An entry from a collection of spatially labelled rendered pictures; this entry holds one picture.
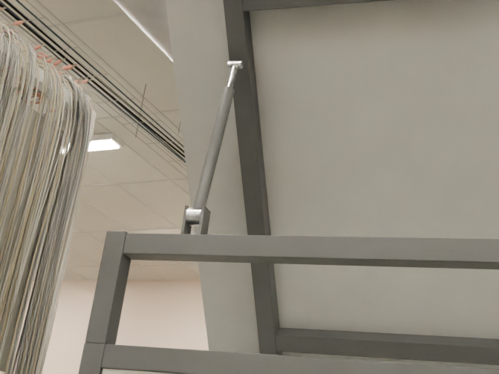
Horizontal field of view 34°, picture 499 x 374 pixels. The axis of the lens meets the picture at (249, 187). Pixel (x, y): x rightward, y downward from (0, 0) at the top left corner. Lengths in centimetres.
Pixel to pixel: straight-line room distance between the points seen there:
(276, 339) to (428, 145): 54
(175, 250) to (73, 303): 1014
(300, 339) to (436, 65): 65
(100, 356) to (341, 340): 60
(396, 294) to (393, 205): 20
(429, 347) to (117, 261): 69
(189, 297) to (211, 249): 917
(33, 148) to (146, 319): 902
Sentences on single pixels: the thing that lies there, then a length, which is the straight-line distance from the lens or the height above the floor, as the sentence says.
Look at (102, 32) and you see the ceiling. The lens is 543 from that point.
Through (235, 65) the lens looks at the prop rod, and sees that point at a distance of 165.
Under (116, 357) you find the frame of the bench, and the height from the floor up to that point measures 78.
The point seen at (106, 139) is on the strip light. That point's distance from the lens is 676.
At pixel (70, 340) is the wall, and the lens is 1140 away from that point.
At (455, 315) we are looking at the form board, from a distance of 179.
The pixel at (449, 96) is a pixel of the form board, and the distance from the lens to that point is 164.
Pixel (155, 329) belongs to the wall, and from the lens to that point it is 1069.
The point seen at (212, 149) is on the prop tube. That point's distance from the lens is 151.
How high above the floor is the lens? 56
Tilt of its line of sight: 22 degrees up
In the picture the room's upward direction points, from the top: 8 degrees clockwise
